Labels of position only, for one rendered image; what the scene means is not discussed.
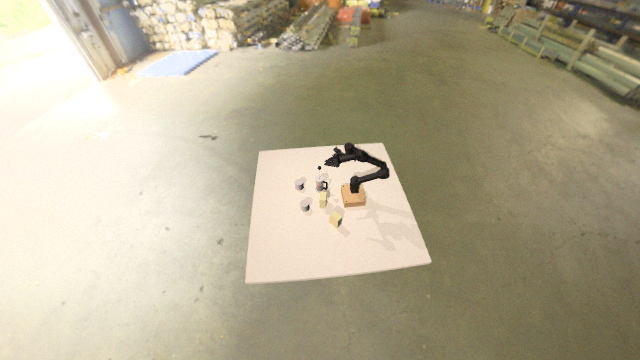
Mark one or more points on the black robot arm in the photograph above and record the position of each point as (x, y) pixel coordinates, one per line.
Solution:
(354, 153)

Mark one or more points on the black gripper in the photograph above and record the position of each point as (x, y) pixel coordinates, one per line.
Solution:
(335, 161)

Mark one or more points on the glass coffee press with black knob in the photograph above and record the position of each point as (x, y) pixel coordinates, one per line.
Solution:
(320, 182)

